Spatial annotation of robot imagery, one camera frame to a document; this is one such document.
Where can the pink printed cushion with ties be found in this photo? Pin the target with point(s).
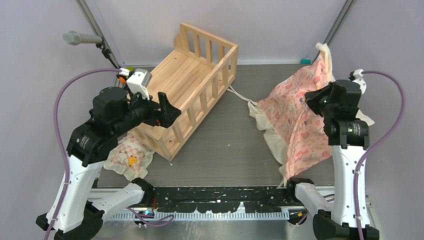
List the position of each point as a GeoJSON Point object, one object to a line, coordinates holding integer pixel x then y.
{"type": "Point", "coordinates": [293, 133]}

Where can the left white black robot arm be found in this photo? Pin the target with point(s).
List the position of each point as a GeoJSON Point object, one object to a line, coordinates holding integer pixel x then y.
{"type": "Point", "coordinates": [73, 216]}

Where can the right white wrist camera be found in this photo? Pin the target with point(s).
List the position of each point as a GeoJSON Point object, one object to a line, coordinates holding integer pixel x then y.
{"type": "Point", "coordinates": [356, 76]}

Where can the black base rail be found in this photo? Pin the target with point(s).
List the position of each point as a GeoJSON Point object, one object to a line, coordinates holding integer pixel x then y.
{"type": "Point", "coordinates": [255, 199]}

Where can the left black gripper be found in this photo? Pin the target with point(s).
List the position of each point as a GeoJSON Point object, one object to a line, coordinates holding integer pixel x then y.
{"type": "Point", "coordinates": [168, 113]}

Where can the wooden slatted pet bed frame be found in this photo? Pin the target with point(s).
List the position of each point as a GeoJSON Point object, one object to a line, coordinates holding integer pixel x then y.
{"type": "Point", "coordinates": [194, 77]}

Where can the small checkered ruffled pillow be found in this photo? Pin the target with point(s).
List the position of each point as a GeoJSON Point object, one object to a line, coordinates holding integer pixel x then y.
{"type": "Point", "coordinates": [130, 158]}

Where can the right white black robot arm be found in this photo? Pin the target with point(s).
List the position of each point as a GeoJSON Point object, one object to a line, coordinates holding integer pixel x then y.
{"type": "Point", "coordinates": [347, 217]}

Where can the teal small block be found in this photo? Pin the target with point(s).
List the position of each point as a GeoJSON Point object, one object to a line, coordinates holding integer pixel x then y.
{"type": "Point", "coordinates": [305, 61]}

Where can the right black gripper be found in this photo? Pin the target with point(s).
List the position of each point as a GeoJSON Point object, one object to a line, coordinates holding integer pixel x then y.
{"type": "Point", "coordinates": [312, 97]}

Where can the orange green toy ball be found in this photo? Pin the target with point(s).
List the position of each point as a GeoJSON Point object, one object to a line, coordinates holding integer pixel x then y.
{"type": "Point", "coordinates": [124, 74]}

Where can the silver microphone on tripod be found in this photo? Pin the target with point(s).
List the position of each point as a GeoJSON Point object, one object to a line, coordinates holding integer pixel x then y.
{"type": "Point", "coordinates": [74, 38]}

